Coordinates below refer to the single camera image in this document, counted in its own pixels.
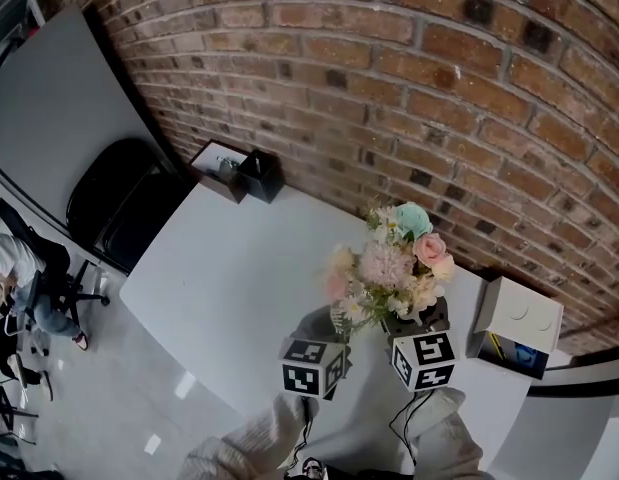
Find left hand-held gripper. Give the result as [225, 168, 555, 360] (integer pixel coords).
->
[280, 305, 353, 402]

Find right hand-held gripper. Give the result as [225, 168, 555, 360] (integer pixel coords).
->
[381, 295, 458, 394]

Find pastel flowers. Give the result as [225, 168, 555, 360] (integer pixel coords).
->
[322, 199, 458, 342]

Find person's right forearm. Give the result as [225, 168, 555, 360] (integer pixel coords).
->
[388, 386, 486, 480]

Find person's left forearm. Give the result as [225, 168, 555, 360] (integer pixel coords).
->
[176, 392, 321, 480]

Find white desk with drawers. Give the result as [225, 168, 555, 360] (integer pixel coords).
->
[118, 182, 546, 480]

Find dark storage box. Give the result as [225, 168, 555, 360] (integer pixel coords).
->
[188, 138, 250, 204]

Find blue scissors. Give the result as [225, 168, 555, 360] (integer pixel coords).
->
[513, 345, 539, 368]

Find white storage box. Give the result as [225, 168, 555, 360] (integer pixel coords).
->
[466, 275, 566, 382]

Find black pen holder box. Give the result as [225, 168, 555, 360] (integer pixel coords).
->
[232, 149, 285, 205]

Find black folding chair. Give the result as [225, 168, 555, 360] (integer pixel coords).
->
[67, 137, 191, 275]

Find black office chair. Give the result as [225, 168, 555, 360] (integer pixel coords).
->
[16, 227, 112, 315]

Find grey refrigerator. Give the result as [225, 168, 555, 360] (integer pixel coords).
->
[0, 5, 158, 232]

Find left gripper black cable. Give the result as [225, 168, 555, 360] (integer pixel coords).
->
[287, 397, 316, 470]

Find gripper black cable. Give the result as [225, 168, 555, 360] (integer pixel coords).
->
[287, 397, 316, 470]
[388, 390, 436, 465]

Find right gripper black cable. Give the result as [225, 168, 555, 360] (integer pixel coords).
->
[388, 390, 436, 465]

